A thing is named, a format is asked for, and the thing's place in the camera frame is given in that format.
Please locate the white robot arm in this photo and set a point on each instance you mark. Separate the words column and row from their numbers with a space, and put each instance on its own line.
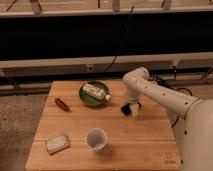
column 197, row 148

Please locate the white tube with label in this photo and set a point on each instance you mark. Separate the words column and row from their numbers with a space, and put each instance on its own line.
column 95, row 92

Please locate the grey white sponge block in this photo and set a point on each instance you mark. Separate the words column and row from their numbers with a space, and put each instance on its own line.
column 56, row 144

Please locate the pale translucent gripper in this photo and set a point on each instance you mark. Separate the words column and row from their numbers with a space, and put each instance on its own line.
column 135, row 108

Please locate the green round plate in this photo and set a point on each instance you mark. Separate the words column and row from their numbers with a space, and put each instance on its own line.
column 91, row 101

